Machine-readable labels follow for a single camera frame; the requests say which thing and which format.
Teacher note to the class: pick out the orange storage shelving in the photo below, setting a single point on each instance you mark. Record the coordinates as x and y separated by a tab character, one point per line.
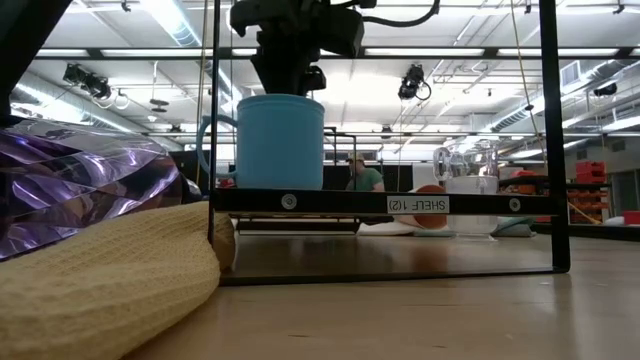
595	205

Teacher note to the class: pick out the white folded cloth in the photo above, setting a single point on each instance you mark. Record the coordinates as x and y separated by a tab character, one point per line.
380	229

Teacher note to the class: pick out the peach plastic cup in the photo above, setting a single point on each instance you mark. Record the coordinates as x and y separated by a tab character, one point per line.
430	220

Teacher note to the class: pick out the black computer tower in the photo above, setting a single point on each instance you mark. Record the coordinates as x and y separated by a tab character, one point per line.
197	162

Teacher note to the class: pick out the black ceiling device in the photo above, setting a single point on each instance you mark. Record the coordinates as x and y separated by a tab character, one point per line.
605	90
87	80
412	80

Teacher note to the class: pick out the person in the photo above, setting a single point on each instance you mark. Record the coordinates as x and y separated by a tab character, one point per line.
367	180

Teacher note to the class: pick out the red box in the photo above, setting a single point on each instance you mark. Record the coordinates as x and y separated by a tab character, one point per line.
631	217

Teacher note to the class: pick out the clear plastic footed mug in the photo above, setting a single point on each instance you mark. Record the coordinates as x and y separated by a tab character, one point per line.
472	225
475	155

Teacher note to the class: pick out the light blue cloth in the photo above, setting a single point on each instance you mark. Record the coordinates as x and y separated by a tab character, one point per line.
515	229

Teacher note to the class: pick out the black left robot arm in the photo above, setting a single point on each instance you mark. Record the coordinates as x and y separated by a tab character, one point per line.
20	50

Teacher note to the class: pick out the light blue plastic mug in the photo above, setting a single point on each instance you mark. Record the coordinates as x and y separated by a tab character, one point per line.
280	145

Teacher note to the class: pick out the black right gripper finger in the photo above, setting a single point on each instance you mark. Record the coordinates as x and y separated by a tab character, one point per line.
315	79
282	77

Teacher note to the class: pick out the red storage bins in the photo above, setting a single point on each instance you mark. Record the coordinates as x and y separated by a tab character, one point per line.
590	172

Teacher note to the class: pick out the yellow waffle cloth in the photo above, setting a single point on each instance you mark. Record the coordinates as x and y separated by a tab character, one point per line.
100	280

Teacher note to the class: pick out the purple translucent faceted tumbler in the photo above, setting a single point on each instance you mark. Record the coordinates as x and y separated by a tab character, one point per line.
75	190

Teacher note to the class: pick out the black aluminium table frame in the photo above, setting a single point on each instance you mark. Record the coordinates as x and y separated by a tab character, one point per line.
600	231

